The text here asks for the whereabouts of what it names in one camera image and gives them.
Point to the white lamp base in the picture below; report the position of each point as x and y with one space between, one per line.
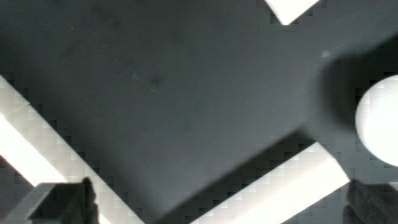
288 9

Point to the white front rail bar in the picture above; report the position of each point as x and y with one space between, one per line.
43 157

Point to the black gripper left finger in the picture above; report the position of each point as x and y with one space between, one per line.
59 203

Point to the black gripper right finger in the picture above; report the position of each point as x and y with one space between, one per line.
371 208

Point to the white lamp bulb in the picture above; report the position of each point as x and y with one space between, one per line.
377 120

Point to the white right rail bar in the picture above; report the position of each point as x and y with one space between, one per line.
290 188

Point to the white rail bar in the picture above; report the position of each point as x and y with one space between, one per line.
290 188
43 157

